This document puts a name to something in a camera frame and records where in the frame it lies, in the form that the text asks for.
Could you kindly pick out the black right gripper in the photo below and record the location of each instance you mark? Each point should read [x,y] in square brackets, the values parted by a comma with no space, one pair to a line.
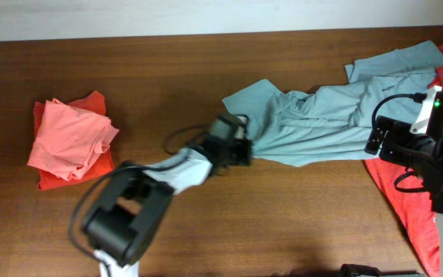
[397,131]

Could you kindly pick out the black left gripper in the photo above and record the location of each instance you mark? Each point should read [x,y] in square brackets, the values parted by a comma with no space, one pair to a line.
[245,156]

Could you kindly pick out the light blue t-shirt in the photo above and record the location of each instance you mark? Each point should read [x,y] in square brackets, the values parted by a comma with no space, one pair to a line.
[334,123]

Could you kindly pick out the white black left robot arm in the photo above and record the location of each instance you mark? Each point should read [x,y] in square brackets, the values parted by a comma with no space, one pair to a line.
[123,221]

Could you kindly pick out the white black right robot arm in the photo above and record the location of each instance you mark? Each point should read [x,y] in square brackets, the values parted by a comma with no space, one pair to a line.
[408,169]

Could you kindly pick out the red printed t-shirt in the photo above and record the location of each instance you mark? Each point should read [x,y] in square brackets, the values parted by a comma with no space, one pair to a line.
[413,209]

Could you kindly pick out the folded red shirt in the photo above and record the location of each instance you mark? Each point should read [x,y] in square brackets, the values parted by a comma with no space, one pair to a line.
[94,102]

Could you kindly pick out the folded pink shirt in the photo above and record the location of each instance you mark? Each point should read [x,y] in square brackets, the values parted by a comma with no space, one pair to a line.
[70,140]

